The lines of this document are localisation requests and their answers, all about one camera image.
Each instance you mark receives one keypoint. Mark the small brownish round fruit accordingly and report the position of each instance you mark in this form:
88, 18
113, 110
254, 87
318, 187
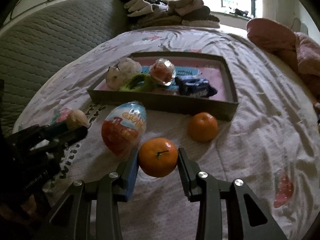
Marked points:
75, 119

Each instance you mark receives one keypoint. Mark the shallow dark cardboard tray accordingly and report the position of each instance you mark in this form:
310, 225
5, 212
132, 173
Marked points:
221, 110

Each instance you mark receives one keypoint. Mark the pile of folded clothes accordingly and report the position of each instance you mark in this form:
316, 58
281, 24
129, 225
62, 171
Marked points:
159, 13

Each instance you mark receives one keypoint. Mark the small toys on bed edge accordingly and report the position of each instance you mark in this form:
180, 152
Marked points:
316, 107

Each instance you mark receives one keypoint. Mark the white plush toy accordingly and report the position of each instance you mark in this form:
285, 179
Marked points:
117, 75

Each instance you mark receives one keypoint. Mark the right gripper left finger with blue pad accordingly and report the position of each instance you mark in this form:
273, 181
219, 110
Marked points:
127, 171

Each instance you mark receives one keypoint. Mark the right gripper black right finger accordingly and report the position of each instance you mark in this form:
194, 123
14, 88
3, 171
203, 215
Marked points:
190, 180

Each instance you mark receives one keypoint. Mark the blue snack packet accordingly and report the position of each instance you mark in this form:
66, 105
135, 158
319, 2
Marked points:
196, 87

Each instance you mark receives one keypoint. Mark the orange mandarin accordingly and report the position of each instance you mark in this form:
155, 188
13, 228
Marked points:
203, 127
158, 157

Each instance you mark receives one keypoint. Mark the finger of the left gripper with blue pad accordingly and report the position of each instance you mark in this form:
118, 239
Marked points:
62, 132

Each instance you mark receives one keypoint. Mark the pink quilted blanket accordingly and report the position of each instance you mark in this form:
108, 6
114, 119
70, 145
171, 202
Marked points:
296, 49

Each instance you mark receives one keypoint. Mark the clothes on window sill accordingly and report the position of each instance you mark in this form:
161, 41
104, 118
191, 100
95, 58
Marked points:
241, 13

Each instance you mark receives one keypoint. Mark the strawberry print bed sheet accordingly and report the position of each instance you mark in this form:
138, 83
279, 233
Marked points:
272, 143

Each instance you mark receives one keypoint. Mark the grey quilted headboard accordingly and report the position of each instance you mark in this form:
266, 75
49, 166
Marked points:
39, 45

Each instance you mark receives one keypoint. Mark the surprise egg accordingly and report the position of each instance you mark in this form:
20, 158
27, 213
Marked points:
163, 72
123, 128

